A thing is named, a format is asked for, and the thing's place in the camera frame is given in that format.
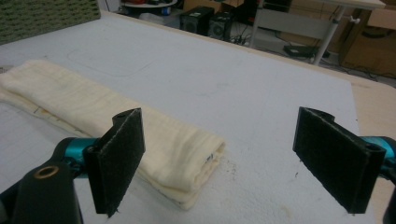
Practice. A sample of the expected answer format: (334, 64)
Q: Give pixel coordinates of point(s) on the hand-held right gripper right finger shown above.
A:
(339, 158)

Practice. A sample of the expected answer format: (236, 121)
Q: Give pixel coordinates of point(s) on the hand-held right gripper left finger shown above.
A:
(115, 161)

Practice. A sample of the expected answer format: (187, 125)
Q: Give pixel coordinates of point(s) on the cream towel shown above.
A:
(93, 118)

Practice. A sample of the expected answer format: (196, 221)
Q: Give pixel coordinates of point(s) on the black power strip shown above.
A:
(303, 50)

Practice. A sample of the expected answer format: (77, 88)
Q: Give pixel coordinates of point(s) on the white foam mat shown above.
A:
(218, 84)

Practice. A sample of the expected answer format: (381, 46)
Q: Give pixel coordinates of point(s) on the white folding table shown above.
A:
(299, 25)

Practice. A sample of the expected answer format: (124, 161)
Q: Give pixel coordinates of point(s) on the green woven mat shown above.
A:
(40, 17)

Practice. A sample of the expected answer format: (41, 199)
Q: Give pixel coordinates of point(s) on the black computer tower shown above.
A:
(220, 26)
(196, 19)

